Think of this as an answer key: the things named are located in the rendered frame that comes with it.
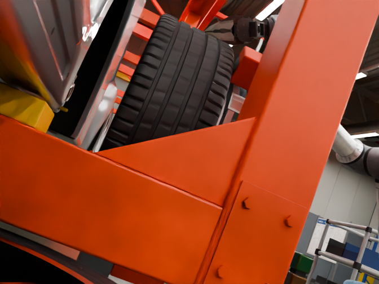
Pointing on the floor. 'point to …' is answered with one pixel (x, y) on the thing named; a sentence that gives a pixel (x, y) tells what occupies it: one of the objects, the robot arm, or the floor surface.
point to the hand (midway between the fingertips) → (208, 31)
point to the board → (340, 234)
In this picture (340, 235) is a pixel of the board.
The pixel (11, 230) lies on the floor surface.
